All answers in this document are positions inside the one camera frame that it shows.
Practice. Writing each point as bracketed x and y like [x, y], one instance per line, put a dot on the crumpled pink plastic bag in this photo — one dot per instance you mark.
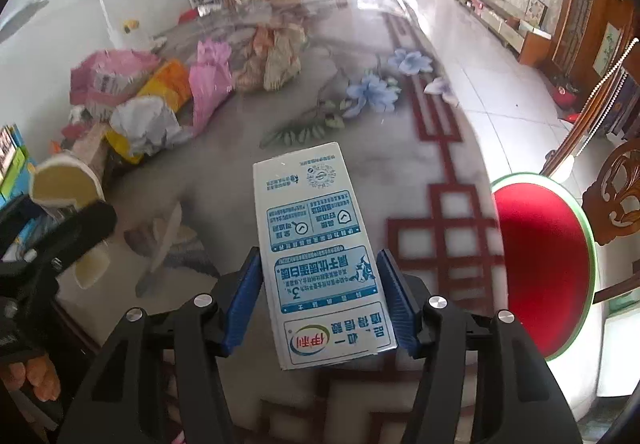
[210, 83]

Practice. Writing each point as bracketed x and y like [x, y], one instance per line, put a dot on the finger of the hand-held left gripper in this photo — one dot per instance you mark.
[75, 226]

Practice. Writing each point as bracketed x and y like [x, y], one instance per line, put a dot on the yellow tape roll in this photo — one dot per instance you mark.
[131, 26]

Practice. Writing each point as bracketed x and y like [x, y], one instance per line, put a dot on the flower wall panel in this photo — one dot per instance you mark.
[609, 51]

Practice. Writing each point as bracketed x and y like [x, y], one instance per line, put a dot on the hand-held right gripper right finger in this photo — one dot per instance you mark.
[397, 304]

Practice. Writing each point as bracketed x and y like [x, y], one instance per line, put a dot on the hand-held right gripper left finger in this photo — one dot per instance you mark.
[245, 304]

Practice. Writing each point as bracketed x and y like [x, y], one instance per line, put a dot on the phone on blue stand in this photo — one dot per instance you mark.
[15, 173]

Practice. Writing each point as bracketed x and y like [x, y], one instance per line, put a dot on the red dustpan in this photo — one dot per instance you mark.
[575, 116]

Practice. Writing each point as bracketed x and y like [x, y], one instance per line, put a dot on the white desk lamp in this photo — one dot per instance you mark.
[22, 16]

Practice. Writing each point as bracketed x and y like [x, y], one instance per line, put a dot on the red bag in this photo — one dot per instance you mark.
[190, 17]

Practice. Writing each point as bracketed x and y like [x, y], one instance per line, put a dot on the red flower pot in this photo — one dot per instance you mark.
[565, 97]

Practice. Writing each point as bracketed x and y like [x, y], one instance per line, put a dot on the leaning framed picture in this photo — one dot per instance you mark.
[537, 9]

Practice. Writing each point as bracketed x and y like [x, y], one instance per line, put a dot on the beige paper bag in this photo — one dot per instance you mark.
[285, 56]

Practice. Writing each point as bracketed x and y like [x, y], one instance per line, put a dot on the white blue milk carton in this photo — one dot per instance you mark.
[320, 244]

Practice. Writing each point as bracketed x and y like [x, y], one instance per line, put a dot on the white yellow paper cup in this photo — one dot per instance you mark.
[60, 181]

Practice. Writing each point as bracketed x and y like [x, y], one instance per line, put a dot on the white wooden television cabinet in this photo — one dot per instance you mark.
[500, 16]

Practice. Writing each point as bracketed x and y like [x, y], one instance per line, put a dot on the crumpled white paper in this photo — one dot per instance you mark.
[142, 121]

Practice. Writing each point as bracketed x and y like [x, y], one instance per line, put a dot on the pink labelled plastic bag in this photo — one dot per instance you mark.
[100, 68]

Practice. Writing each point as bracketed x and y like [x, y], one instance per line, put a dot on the person's left hand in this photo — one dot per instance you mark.
[40, 374]

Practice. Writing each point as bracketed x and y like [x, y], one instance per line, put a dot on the carved wooden chair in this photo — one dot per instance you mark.
[620, 184]

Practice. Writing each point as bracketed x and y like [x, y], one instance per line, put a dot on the beige cardboard piece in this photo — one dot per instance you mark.
[95, 153]

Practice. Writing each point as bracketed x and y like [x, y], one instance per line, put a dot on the yellow orange snack packet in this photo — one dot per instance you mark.
[167, 86]

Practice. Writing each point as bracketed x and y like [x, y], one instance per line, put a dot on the red printed paper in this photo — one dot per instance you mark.
[252, 53]

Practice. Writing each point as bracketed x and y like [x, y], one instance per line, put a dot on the red bin with green rim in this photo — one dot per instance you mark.
[540, 264]

